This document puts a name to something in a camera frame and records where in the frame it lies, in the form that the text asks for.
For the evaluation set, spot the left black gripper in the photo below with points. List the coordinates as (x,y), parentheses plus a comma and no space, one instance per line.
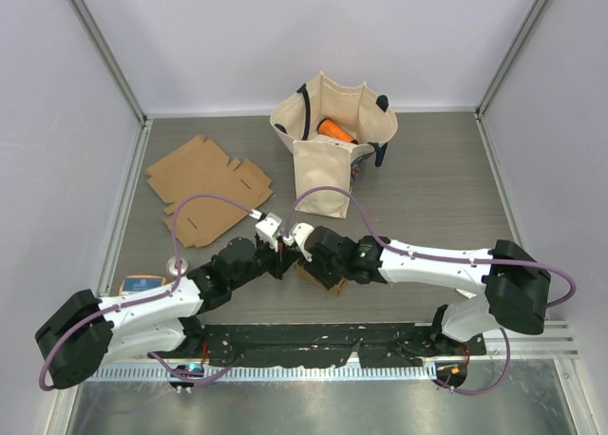
(282,259)

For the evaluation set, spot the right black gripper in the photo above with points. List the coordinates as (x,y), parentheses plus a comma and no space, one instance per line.
(328,279)

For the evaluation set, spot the brown cardboard box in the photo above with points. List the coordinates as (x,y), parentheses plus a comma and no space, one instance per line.
(317,274)

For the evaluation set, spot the cardboard sheet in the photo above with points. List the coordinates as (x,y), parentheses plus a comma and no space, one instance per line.
(196,183)

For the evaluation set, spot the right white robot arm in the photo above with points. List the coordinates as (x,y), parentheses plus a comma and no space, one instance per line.
(507,289)

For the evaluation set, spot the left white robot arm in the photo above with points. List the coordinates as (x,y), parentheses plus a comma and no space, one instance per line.
(88,331)

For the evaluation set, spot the yellow blue snack box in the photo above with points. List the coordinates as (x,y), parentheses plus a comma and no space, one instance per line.
(140,283)

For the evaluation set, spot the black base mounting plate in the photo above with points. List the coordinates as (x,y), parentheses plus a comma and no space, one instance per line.
(320,346)

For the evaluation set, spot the silver blue drink can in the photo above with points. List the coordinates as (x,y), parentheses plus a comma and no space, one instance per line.
(176,266)

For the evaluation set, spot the orange bottle in bag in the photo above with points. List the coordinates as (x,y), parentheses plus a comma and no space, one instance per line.
(331,129)

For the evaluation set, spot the beige canvas tote bag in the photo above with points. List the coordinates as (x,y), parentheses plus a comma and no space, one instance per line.
(323,161)

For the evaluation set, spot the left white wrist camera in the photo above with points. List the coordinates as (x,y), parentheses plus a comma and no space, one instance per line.
(268,228)

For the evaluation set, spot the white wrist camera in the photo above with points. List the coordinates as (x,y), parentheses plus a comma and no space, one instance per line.
(268,228)
(297,238)

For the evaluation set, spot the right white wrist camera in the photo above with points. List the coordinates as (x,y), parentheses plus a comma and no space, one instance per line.
(297,238)

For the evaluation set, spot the slotted cable duct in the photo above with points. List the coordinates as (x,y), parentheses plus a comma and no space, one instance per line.
(352,371)

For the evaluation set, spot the left aluminium frame post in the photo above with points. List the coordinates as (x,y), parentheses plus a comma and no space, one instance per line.
(98,41)

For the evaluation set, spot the aluminium frame post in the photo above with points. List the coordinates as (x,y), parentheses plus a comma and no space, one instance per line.
(98,41)
(529,23)

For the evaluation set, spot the right aluminium frame post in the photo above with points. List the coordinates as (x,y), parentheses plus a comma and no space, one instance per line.
(529,23)

